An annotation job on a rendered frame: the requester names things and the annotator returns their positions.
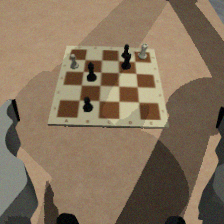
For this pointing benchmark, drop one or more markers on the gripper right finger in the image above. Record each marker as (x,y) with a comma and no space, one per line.
(211,205)

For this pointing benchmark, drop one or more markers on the brown and cream chessboard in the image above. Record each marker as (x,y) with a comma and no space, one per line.
(128,98)

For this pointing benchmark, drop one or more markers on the white pawn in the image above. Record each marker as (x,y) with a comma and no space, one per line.
(74,64)

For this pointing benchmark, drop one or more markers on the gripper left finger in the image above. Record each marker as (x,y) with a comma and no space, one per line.
(18,200)

